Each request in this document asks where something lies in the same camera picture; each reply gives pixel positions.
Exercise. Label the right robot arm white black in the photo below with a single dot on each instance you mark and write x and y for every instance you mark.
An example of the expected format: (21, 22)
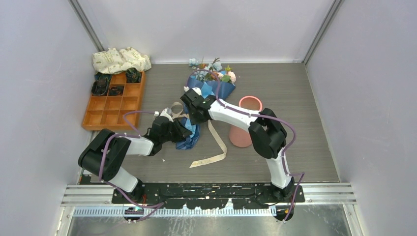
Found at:
(267, 134)

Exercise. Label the dark rolled sock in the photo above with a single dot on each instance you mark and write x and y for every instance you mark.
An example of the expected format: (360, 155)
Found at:
(133, 75)
(116, 90)
(100, 88)

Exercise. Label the dark rolled sock top right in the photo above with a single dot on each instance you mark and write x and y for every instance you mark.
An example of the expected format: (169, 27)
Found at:
(133, 75)

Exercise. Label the aluminium rail frame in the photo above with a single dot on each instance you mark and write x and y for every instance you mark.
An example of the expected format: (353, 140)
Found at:
(324, 205)

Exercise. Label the beige ribbon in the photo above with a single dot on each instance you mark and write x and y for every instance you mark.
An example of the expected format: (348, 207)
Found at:
(204, 142)

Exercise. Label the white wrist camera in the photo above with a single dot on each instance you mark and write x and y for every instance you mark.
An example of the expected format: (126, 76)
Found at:
(195, 89)
(165, 113)

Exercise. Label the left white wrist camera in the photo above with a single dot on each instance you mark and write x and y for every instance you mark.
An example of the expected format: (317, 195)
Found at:
(165, 113)

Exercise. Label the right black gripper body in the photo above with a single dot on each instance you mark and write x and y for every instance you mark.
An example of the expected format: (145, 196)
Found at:
(195, 119)

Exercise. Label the dark rolled sock left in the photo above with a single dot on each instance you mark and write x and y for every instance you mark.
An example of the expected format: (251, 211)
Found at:
(100, 88)

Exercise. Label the dark rolled sock middle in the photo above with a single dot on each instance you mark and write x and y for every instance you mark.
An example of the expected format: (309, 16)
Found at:
(116, 90)

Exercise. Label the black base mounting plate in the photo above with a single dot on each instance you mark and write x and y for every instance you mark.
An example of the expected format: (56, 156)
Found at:
(212, 195)

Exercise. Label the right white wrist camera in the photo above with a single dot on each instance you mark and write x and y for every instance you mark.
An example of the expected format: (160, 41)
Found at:
(195, 89)

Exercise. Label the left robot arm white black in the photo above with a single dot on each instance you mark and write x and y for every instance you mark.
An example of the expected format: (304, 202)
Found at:
(105, 154)

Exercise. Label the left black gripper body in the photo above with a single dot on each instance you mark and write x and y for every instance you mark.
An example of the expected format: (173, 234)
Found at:
(168, 136)

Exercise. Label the orange compartment tray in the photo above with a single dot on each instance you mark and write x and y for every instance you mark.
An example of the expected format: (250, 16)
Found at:
(115, 112)

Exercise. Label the cream patterned cloth bag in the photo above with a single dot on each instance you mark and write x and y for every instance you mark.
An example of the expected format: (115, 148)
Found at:
(115, 61)

